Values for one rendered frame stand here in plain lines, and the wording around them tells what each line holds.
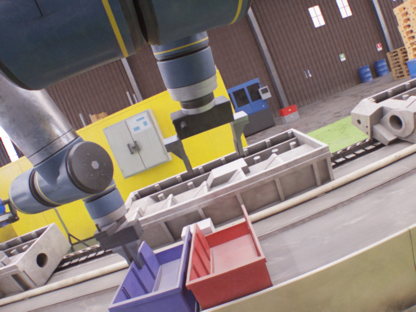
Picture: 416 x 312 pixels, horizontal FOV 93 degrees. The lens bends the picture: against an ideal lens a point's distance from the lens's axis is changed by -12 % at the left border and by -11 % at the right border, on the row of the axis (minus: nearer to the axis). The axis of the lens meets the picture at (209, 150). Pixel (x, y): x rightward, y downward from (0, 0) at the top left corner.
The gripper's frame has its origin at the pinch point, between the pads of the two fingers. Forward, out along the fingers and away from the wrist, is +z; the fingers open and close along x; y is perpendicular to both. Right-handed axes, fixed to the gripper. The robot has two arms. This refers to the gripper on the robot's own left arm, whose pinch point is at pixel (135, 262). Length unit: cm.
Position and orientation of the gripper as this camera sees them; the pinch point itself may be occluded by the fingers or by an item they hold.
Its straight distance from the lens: 81.4
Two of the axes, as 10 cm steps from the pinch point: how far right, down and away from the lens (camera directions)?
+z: 3.7, 9.2, 1.3
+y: -0.1, -1.3, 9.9
